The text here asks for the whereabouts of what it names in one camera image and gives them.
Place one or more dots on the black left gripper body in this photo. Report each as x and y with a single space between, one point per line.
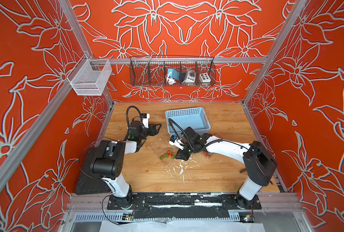
143 134

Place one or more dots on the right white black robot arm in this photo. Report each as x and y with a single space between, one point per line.
201 173

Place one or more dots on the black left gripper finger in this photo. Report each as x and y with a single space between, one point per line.
157 126
152 132

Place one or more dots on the blue white device in basket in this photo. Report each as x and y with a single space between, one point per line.
172 76

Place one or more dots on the black wire wall basket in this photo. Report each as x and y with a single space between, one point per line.
147 71

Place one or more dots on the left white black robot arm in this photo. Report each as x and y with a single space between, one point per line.
106 160

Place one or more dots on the black tool case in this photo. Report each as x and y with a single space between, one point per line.
87 183

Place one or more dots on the white grey round device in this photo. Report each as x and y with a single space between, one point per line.
188 77

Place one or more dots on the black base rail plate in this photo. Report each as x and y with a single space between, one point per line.
184 206

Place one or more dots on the light blue perforated plastic basket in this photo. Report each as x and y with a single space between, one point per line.
195 118

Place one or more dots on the clear acrylic wall box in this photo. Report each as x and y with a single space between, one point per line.
89 80

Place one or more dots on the white button box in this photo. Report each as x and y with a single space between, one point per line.
205 79

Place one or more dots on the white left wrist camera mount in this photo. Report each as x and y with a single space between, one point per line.
145 119

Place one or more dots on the clear plastic clamshell container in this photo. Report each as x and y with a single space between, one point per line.
203 153

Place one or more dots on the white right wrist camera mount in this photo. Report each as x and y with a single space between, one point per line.
175 141

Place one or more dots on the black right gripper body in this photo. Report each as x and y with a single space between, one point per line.
188 150

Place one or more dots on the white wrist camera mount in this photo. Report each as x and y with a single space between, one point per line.
145 119
175 141

